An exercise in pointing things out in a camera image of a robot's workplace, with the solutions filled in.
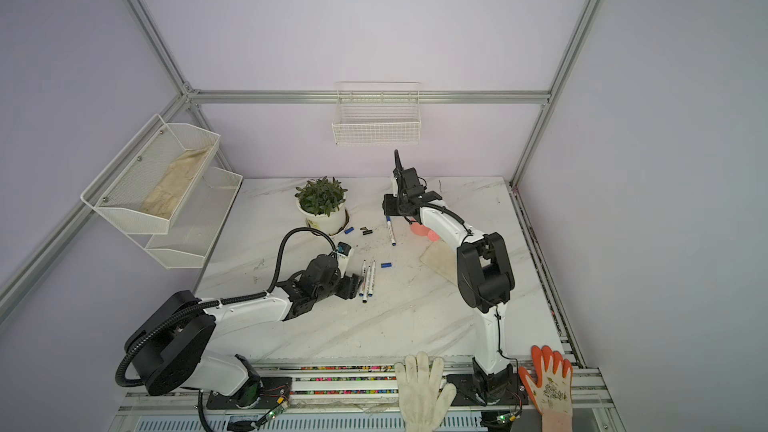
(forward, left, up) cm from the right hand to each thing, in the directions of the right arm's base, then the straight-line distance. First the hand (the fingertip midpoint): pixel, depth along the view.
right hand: (385, 202), depth 95 cm
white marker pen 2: (-24, +5, -14) cm, 28 cm away
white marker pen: (-25, +7, -13) cm, 29 cm away
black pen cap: (-1, +7, -14) cm, 16 cm away
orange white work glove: (-49, -43, -15) cm, 67 cm away
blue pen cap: (-14, 0, -16) cm, 21 cm away
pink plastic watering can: (-2, -12, -13) cm, 18 cm away
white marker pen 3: (-2, -2, -14) cm, 14 cm away
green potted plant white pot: (-3, +20, +3) cm, 20 cm away
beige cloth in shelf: (-13, +57, +16) cm, 60 cm away
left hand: (-22, +9, -10) cm, 26 cm away
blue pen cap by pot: (-1, +13, -14) cm, 19 cm away
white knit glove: (-52, -11, -16) cm, 55 cm away
